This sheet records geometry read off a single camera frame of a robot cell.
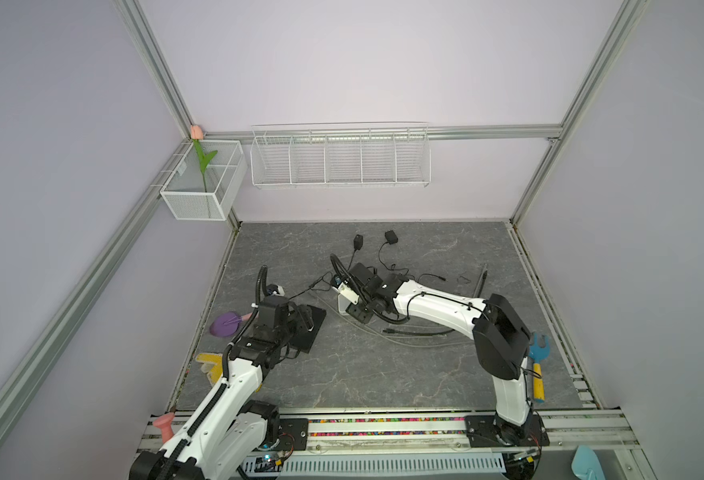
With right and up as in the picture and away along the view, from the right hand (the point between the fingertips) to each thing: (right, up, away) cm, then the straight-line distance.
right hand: (359, 304), depth 89 cm
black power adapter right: (+12, +21, +26) cm, 36 cm away
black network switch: (-16, -10, -1) cm, 19 cm away
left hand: (-16, -2, -5) cm, 17 cm away
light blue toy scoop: (+54, -34, -19) cm, 67 cm away
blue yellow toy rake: (+53, -14, -2) cm, 54 cm away
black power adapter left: (-1, +20, +21) cm, 29 cm away
